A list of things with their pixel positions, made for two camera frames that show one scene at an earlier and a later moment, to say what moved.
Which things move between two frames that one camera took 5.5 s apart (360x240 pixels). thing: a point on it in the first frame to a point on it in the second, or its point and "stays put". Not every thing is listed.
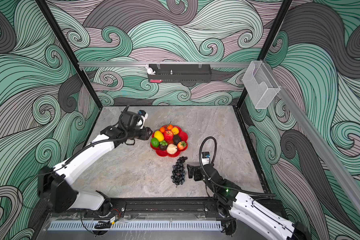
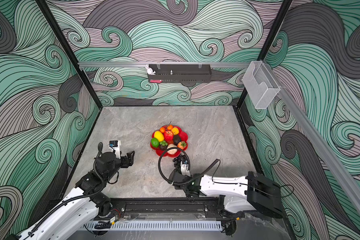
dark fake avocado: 176,139 stays put
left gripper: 146,133 to 129,159
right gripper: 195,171 to 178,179
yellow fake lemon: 159,136 stays put
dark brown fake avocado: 163,145 stays put
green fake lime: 155,142 stays put
